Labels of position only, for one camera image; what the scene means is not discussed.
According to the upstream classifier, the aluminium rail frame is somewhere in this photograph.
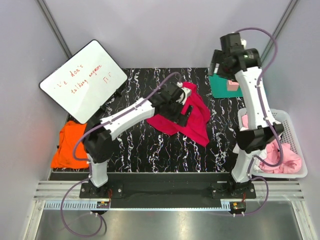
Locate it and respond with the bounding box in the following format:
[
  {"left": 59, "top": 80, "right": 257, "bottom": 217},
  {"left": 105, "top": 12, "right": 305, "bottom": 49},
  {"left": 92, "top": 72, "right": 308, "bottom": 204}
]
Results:
[{"left": 24, "top": 181, "right": 320, "bottom": 240}]

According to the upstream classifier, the pink cube block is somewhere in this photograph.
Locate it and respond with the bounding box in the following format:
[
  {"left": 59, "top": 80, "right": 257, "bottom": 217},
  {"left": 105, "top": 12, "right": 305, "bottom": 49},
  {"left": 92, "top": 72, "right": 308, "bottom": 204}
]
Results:
[{"left": 226, "top": 80, "right": 240, "bottom": 92}]

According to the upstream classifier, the magenta t shirt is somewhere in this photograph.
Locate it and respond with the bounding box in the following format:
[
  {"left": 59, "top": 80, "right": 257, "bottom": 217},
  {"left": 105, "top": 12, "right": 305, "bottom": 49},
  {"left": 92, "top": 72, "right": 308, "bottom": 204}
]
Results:
[{"left": 146, "top": 82, "right": 211, "bottom": 147}]

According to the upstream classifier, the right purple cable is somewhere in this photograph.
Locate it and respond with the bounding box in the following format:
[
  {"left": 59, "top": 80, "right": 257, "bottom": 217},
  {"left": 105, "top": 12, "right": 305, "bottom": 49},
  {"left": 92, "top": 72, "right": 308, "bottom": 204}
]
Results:
[{"left": 232, "top": 26, "right": 283, "bottom": 217}]

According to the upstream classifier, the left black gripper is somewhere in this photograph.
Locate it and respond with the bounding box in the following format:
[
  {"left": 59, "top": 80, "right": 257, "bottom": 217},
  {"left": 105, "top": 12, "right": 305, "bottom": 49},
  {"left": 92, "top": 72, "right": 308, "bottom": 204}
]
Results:
[{"left": 159, "top": 99, "right": 193, "bottom": 128}]

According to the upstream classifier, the orange folded t shirt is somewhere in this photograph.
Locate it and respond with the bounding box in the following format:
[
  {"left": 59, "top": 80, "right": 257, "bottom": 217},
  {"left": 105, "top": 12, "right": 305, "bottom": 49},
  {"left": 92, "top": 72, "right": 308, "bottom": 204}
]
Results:
[{"left": 50, "top": 120, "right": 89, "bottom": 170}]

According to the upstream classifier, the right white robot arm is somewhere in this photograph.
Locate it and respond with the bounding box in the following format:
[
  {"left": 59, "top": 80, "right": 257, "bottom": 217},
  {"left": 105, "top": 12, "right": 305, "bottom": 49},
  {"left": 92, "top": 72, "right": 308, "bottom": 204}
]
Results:
[{"left": 208, "top": 32, "right": 284, "bottom": 199}]

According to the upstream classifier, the white plastic laundry basket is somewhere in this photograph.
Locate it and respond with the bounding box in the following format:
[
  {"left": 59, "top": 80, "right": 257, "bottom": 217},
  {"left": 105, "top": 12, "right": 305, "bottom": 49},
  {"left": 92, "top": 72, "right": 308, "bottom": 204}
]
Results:
[{"left": 238, "top": 108, "right": 308, "bottom": 179}]

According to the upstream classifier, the pink t shirt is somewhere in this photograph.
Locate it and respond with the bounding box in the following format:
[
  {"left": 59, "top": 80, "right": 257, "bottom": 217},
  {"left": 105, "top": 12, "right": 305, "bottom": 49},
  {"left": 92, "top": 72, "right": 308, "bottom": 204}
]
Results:
[{"left": 239, "top": 113, "right": 303, "bottom": 175}]

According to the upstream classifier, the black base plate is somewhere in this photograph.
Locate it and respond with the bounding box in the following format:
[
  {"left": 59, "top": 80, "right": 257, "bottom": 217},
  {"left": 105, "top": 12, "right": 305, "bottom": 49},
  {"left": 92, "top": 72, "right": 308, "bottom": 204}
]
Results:
[{"left": 79, "top": 172, "right": 257, "bottom": 199}]

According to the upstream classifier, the white board with red writing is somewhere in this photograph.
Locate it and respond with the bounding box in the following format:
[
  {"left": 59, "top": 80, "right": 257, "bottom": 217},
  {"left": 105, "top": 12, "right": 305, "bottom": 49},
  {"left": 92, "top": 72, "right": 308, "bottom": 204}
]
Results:
[{"left": 39, "top": 39, "right": 128, "bottom": 124}]

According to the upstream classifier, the purple cable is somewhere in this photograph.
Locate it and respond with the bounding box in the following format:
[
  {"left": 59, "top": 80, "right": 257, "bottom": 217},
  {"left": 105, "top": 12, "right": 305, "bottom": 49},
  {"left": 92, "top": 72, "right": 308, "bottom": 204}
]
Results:
[
  {"left": 232, "top": 26, "right": 283, "bottom": 217},
  {"left": 59, "top": 71, "right": 182, "bottom": 238}
]

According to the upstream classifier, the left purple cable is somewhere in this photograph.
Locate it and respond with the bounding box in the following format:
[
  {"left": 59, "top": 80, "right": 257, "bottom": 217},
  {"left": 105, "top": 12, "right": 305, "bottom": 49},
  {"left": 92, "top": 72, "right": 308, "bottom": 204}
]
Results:
[{"left": 59, "top": 71, "right": 182, "bottom": 238}]

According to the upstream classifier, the green cutting mat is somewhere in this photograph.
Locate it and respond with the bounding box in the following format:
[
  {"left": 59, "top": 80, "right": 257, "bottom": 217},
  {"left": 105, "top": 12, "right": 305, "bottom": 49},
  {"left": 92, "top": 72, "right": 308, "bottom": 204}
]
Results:
[{"left": 208, "top": 74, "right": 243, "bottom": 99}]

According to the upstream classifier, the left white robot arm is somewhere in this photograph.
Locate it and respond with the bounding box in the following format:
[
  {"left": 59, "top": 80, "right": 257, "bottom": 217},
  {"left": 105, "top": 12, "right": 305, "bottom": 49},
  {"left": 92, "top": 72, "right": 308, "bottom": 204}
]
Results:
[{"left": 82, "top": 82, "right": 193, "bottom": 198}]

